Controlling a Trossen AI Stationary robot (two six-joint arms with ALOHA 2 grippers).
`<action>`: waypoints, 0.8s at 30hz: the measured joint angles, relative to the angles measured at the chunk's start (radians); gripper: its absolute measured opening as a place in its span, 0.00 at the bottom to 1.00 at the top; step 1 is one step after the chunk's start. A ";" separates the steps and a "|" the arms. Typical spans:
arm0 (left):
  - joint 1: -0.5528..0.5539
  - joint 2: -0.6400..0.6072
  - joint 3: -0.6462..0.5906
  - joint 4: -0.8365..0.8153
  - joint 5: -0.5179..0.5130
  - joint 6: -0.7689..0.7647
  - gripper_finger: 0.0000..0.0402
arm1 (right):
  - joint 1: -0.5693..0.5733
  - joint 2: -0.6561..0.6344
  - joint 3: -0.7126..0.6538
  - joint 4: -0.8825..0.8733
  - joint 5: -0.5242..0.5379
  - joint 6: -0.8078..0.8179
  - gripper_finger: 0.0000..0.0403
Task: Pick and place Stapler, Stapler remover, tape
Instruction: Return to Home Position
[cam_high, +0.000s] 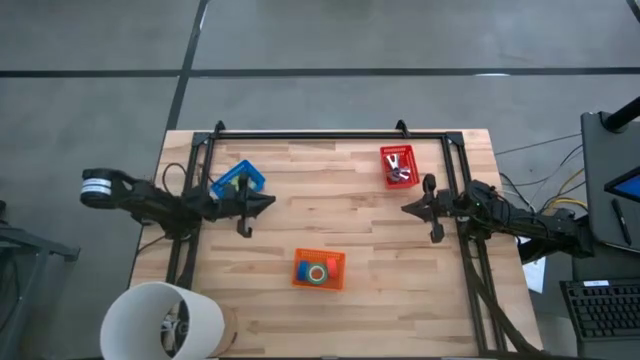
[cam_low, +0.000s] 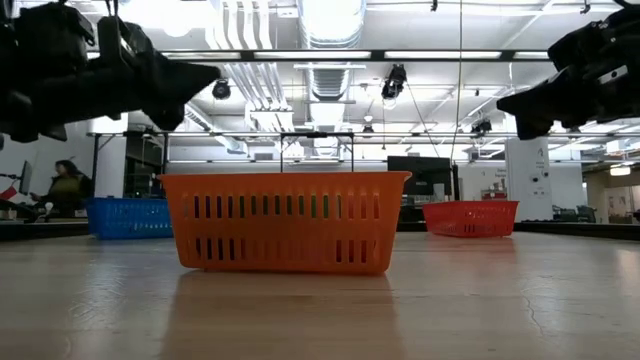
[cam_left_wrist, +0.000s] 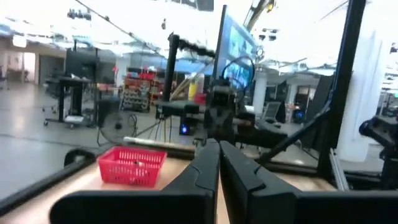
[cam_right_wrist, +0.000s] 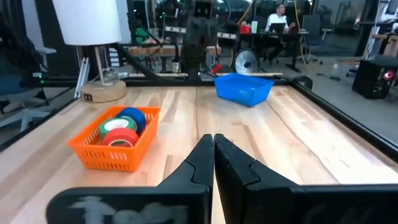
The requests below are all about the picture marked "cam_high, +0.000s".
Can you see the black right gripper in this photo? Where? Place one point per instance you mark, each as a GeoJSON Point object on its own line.
{"type": "Point", "coordinates": [439, 207]}

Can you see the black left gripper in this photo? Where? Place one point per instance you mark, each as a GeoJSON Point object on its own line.
{"type": "Point", "coordinates": [244, 205]}

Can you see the pastel blue staple remover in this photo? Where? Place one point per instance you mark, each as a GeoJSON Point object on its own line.
{"type": "Point", "coordinates": [400, 175]}

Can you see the blue tape roll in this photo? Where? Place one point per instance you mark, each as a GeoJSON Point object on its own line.
{"type": "Point", "coordinates": [302, 270]}

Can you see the pink tape roll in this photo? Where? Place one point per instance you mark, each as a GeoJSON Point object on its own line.
{"type": "Point", "coordinates": [332, 268]}

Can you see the green tape roll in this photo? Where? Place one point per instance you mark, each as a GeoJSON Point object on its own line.
{"type": "Point", "coordinates": [325, 280]}

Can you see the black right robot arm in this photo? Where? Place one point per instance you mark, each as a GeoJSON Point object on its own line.
{"type": "Point", "coordinates": [525, 220]}

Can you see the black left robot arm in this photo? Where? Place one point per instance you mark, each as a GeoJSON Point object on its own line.
{"type": "Point", "coordinates": [150, 202]}

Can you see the blue plastic basket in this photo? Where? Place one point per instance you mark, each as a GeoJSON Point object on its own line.
{"type": "Point", "coordinates": [225, 180]}

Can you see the red plastic basket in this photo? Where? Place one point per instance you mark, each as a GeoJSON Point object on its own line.
{"type": "Point", "coordinates": [414, 152]}

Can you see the orange plastic basket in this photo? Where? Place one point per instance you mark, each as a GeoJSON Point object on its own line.
{"type": "Point", "coordinates": [315, 256]}

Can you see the white paper sheet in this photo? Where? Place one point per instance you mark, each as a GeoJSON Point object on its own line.
{"type": "Point", "coordinates": [534, 275]}

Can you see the white cylindrical shade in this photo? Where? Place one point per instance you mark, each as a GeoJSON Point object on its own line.
{"type": "Point", "coordinates": [145, 310]}

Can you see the dark grey desk panel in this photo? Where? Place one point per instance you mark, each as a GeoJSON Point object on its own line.
{"type": "Point", "coordinates": [610, 165]}

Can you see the black pen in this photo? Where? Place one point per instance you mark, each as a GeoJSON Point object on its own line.
{"type": "Point", "coordinates": [621, 221]}

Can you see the black keyboard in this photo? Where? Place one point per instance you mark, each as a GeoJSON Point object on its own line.
{"type": "Point", "coordinates": [600, 310]}

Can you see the tablet with blue screen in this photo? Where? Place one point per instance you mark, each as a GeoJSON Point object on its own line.
{"type": "Point", "coordinates": [627, 186]}

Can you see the black pole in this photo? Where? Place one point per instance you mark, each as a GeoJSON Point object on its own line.
{"type": "Point", "coordinates": [622, 117]}

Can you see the grey metal stand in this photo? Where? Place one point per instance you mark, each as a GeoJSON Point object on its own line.
{"type": "Point", "coordinates": [30, 245]}

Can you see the black frame bracket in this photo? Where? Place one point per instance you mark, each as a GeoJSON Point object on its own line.
{"type": "Point", "coordinates": [218, 126]}
{"type": "Point", "coordinates": [401, 126]}

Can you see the black aluminium table frame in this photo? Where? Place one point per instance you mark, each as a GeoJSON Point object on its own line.
{"type": "Point", "coordinates": [325, 135]}

